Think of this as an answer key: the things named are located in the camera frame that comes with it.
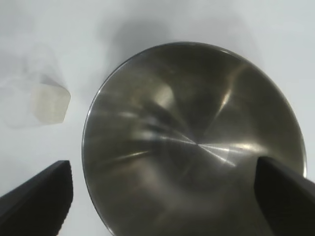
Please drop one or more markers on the stainless steel mixing bowl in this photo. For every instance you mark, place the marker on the stainless steel mixing bowl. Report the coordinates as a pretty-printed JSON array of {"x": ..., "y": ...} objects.
[{"x": 184, "y": 123}]

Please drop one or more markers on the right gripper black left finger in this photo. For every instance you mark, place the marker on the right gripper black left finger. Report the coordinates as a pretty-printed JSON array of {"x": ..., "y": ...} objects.
[{"x": 32, "y": 209}]

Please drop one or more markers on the clear plastic measuring cup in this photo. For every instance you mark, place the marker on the clear plastic measuring cup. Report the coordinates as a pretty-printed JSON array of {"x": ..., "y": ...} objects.
[{"x": 29, "y": 73}]

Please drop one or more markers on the white uncooked rice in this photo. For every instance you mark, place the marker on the white uncooked rice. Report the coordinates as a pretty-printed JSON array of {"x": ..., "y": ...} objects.
[{"x": 51, "y": 104}]

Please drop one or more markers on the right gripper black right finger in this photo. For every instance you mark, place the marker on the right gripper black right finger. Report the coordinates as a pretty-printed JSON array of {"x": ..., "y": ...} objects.
[{"x": 288, "y": 204}]

